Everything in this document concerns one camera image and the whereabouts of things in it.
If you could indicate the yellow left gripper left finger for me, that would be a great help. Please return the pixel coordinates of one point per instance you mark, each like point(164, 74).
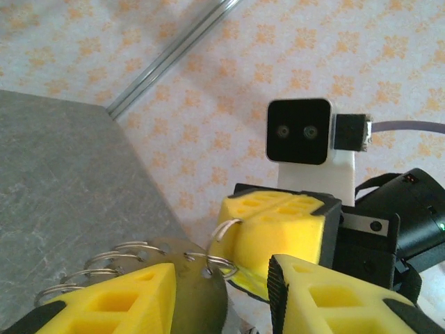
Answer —
point(104, 306)

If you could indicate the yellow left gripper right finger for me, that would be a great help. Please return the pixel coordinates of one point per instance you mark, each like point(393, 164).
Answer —
point(330, 309)

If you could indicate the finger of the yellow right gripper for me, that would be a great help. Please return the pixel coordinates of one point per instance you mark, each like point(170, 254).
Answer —
point(285, 236)
point(231, 208)

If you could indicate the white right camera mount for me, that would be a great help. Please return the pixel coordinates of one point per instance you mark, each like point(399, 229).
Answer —
point(316, 181)

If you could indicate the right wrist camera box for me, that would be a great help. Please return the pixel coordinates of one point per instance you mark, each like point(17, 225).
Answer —
point(299, 132)

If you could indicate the aluminium frame post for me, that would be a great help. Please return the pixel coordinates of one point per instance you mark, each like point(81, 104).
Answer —
point(171, 55)

